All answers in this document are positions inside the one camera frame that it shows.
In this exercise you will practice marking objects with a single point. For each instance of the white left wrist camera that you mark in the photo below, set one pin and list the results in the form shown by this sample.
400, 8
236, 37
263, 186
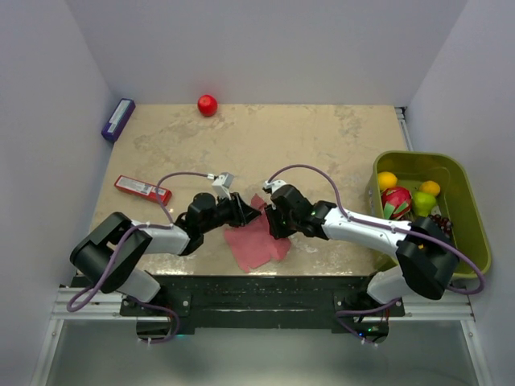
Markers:
221, 185

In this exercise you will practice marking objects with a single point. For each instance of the green pear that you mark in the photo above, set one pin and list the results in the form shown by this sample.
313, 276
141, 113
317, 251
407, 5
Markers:
423, 203

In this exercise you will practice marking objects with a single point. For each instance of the red rectangular carton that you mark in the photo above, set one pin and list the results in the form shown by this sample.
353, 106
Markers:
142, 190

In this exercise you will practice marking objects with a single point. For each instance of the red dragon fruit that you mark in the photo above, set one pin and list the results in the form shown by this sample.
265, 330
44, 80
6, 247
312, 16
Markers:
396, 202

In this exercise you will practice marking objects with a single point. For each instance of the orange fruit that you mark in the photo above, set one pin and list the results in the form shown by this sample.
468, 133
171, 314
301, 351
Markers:
430, 187

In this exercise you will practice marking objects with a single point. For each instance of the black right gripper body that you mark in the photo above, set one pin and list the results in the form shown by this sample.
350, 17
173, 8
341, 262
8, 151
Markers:
282, 225

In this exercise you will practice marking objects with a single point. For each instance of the yellow lemon upper left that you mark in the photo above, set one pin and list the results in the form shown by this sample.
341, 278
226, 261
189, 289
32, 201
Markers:
386, 180

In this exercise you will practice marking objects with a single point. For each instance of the green plastic bin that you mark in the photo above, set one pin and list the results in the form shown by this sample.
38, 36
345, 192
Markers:
455, 201

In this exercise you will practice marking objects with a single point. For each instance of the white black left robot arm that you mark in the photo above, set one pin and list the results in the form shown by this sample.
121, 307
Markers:
109, 255

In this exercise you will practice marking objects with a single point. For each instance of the pink paper box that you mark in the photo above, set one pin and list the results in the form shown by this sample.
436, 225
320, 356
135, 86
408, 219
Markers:
252, 245

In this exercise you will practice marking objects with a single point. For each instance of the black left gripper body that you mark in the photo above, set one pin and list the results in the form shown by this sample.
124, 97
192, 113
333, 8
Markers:
222, 215

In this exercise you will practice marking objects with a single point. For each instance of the dark purple grapes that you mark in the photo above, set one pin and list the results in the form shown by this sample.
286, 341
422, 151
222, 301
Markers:
444, 224

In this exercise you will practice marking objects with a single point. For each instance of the red apple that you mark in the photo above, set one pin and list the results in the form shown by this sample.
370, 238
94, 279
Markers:
207, 105

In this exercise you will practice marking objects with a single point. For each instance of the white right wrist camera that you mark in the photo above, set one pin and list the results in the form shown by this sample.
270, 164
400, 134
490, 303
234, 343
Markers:
270, 187

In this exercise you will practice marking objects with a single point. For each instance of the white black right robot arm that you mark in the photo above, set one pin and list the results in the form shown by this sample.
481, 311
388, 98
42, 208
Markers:
425, 264

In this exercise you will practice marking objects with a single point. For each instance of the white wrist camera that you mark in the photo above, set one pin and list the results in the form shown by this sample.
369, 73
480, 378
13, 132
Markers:
270, 187
221, 185

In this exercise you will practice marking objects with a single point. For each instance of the purple rectangular carton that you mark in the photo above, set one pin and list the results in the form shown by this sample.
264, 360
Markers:
117, 122

